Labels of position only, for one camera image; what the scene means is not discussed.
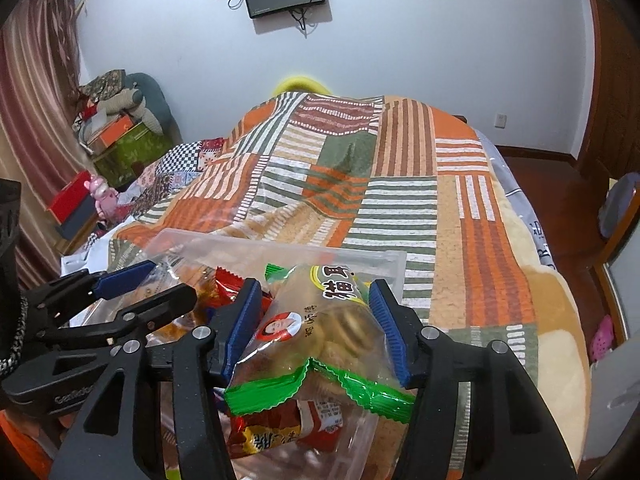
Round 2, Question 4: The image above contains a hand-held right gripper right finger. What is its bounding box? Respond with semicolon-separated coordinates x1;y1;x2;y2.
369;280;551;480

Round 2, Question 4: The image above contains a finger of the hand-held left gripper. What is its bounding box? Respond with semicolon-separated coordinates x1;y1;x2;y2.
27;260;160;329
45;284;199;357

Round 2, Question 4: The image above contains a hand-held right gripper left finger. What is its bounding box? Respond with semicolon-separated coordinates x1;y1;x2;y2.
50;277;264;480

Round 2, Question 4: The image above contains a red zigzag-edged snack packet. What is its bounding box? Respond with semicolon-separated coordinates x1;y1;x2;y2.
192;266;247;312

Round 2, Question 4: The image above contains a green-edged biscuit packet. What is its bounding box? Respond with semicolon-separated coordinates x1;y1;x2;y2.
223;262;418;418

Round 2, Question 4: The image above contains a clear plastic container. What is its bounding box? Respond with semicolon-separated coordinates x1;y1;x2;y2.
85;227;408;480

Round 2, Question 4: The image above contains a red white-label snack packet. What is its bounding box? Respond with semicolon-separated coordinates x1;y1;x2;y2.
227;400;347;461

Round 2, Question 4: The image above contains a white crumpled cloth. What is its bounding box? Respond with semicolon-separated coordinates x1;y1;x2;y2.
60;237;126;277

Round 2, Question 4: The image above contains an orange cloth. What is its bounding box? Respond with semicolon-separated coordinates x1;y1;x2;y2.
0;407;57;480

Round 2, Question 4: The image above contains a dark grey box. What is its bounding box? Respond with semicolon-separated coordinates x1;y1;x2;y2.
54;200;101;241

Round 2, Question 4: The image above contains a pink plush toy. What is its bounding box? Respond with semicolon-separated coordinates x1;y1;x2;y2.
87;175;121;222

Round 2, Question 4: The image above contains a red box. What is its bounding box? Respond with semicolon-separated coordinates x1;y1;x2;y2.
46;170;93;224

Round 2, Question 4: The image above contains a green printed box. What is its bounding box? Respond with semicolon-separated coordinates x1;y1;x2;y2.
92;125;176;191

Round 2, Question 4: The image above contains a checkered patchwork quilt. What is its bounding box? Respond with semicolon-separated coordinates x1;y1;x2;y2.
117;137;236;221

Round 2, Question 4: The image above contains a striped patchwork blanket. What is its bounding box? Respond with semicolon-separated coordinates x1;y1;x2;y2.
107;91;591;480

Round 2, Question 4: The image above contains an orange flat box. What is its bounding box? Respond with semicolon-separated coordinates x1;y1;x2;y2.
87;115;136;154

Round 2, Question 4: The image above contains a grey printed bed sheet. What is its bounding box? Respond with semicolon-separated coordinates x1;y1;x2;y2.
475;127;559;271

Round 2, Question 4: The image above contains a camouflage fabric bag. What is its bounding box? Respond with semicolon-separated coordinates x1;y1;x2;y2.
77;67;131;101

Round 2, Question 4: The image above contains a pink slipper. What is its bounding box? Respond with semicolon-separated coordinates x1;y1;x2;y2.
587;315;616;361

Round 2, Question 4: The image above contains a striped brown curtain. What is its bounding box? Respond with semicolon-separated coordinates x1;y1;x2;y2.
0;0;93;281

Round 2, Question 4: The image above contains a yellow round object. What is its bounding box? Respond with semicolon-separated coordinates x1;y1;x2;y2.
274;75;331;95

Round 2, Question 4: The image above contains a wooden door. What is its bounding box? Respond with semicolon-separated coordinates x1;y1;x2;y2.
575;0;640;181

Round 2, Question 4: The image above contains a black white braided cord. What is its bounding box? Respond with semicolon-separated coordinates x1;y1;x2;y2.
0;295;31;379

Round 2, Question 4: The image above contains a black monitor cable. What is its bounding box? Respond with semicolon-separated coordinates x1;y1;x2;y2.
292;5;321;34

